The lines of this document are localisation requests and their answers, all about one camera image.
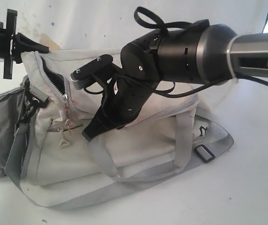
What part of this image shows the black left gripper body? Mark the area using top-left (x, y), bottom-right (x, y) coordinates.
top-left (0, 9), bottom-right (17, 79)

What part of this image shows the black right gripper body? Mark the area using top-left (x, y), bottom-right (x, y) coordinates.
top-left (100, 76), bottom-right (159, 127)

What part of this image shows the white canvas duffel bag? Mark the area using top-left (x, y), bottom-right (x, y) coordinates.
top-left (0, 50), bottom-right (233, 210)

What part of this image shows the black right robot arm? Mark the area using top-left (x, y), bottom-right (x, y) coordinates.
top-left (81, 21), bottom-right (268, 141)

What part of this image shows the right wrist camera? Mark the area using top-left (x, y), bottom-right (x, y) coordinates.
top-left (70, 54), bottom-right (114, 90)

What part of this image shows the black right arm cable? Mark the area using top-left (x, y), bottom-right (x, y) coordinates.
top-left (84, 6), bottom-right (268, 99)

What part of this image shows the grey shoulder strap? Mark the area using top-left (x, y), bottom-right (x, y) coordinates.
top-left (4, 121), bottom-right (234, 208)

